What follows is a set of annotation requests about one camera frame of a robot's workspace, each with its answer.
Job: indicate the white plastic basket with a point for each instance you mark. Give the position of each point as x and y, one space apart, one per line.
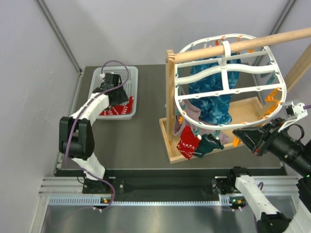
129 77

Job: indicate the mauve cloth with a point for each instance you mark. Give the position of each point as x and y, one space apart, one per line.
194 113

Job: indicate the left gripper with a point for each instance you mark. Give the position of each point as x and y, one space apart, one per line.
123 98

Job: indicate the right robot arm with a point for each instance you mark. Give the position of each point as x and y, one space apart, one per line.
268 218

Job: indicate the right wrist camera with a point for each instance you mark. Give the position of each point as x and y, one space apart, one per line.
295 111

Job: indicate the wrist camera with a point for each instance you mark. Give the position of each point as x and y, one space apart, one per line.
295 111
104 75

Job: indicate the wooden rack stand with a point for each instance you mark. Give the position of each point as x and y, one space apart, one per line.
252 105

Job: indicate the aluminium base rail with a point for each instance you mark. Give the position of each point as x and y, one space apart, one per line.
69 191

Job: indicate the red patterned sock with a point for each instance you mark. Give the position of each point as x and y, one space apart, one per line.
120 109
189 141

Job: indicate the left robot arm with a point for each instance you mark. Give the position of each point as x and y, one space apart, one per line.
76 140

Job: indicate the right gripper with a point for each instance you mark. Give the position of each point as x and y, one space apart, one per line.
251 137

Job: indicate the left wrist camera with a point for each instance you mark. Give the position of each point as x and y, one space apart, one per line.
104 75

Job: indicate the green sock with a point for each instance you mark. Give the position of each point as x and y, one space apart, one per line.
207 145

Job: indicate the white clip hanger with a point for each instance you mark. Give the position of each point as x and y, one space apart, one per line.
252 62

